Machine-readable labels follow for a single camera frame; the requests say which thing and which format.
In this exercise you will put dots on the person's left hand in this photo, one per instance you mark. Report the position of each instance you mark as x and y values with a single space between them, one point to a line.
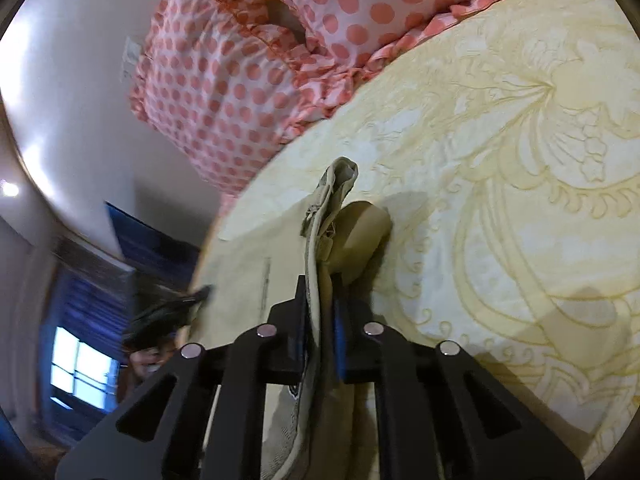
150 361

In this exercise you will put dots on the bright window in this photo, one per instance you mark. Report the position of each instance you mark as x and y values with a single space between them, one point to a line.
82 365

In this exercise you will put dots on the yellow floral bedsheet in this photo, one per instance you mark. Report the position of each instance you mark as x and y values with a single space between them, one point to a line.
505 170

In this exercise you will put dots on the white wall switch plate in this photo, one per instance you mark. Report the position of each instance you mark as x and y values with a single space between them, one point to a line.
131 55

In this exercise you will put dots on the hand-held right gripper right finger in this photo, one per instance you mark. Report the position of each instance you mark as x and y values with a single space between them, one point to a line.
342 341

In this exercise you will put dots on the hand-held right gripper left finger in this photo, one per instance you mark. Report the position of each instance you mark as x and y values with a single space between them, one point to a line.
302 341

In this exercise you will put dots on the pink polka dot pillow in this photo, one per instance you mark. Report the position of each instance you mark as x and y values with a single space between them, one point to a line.
235 80

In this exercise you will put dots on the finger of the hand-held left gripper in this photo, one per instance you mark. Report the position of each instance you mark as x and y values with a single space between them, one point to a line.
201 292

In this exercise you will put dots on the ceiling light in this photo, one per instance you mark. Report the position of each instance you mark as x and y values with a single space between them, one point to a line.
9 189

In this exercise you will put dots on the blue curtain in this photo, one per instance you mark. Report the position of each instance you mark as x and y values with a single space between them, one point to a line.
95 305

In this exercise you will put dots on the beige pants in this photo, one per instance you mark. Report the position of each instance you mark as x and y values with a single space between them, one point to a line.
240 280

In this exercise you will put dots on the blue wall hanging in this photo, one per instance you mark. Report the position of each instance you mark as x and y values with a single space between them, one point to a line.
150 245

